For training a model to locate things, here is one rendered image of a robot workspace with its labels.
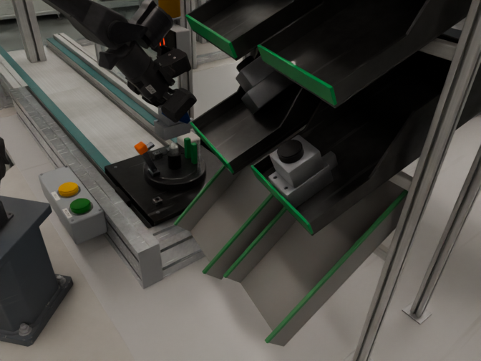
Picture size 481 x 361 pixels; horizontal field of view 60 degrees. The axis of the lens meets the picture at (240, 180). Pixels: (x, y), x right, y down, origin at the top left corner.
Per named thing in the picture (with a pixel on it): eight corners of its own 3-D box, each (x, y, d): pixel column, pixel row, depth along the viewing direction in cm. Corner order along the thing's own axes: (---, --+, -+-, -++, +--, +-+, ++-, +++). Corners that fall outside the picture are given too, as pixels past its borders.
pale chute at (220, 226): (221, 280, 68) (202, 273, 65) (190, 230, 77) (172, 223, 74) (338, 149, 64) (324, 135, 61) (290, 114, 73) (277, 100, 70)
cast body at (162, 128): (164, 141, 86) (162, 110, 82) (154, 132, 89) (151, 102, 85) (198, 130, 90) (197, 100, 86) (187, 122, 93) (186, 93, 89)
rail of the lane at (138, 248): (143, 289, 81) (137, 249, 75) (17, 117, 138) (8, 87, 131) (167, 276, 84) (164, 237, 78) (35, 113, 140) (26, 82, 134)
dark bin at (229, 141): (232, 175, 57) (212, 137, 52) (195, 133, 66) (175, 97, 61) (390, 66, 60) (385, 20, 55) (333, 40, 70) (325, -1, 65)
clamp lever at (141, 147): (152, 174, 90) (137, 150, 84) (147, 170, 91) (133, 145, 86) (165, 165, 91) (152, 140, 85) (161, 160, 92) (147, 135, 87)
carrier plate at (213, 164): (154, 229, 82) (153, 220, 81) (104, 173, 98) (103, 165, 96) (248, 188, 95) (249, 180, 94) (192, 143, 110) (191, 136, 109)
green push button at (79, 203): (75, 220, 84) (74, 212, 83) (69, 209, 86) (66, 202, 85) (94, 212, 86) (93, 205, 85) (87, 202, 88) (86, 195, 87)
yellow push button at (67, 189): (64, 202, 88) (61, 195, 87) (57, 193, 91) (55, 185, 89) (82, 195, 90) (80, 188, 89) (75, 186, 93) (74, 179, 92)
